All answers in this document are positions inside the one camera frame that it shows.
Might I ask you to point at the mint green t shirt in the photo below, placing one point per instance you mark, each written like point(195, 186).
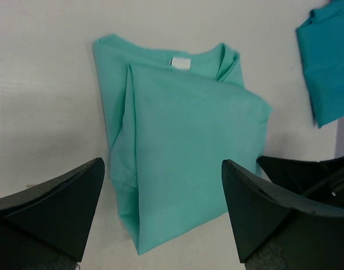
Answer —
point(171, 119)

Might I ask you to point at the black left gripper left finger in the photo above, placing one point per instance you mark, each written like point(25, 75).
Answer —
point(47, 225)

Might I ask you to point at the folded teal t shirt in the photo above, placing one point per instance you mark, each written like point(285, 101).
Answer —
point(321, 43)

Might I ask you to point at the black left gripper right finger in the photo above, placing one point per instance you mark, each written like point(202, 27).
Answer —
point(275, 228)

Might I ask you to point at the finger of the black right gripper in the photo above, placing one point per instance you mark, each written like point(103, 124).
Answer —
point(321, 181)

